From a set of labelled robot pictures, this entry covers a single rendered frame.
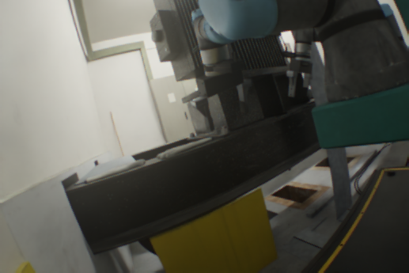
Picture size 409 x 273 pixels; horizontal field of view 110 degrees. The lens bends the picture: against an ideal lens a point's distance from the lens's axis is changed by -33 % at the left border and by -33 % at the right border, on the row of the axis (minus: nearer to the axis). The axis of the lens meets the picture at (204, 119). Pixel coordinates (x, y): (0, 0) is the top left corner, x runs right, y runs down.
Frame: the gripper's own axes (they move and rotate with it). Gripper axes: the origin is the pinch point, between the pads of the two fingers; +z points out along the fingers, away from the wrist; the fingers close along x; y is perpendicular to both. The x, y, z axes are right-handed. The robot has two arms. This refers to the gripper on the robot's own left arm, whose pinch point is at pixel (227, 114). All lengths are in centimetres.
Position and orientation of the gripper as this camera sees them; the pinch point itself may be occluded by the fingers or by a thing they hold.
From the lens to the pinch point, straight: 64.0
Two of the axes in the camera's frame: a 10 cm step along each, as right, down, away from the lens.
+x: -8.3, 3.9, -3.9
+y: -5.0, -2.6, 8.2
